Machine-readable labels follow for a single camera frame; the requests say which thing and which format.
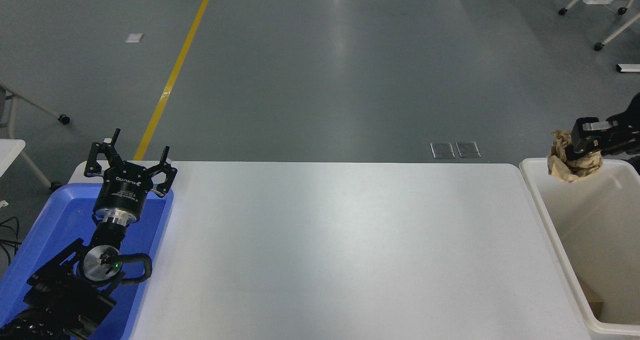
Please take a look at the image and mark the large pale plastic bin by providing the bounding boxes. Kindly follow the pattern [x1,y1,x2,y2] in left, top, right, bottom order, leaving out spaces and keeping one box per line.
[520,158,640,335]

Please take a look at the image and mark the tan paper ball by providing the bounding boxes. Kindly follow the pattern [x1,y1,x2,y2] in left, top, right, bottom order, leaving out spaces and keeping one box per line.
[547,130,604,183]

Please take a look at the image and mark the white side table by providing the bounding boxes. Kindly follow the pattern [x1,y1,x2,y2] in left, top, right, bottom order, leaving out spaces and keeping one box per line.
[0,139,63,193]

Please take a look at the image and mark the black cables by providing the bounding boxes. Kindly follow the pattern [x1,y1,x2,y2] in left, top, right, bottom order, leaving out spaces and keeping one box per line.
[0,216,21,265]

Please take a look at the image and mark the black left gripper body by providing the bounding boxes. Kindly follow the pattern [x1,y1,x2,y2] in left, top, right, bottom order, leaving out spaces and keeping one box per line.
[92,161,157,214]

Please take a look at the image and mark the blue plastic tray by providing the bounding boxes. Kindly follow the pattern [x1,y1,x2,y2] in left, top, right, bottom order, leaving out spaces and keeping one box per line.
[0,182,175,340]

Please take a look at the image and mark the white frame with caster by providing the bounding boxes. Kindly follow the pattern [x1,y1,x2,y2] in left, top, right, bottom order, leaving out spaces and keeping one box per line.
[0,82,71,140]

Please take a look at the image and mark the white leg with caster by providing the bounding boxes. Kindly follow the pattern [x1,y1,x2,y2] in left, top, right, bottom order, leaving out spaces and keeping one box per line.
[594,11,640,51]

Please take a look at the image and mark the clear floor plate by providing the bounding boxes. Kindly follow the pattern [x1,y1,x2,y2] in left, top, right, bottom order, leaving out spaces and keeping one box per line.
[430,142,456,159]
[455,141,482,159]

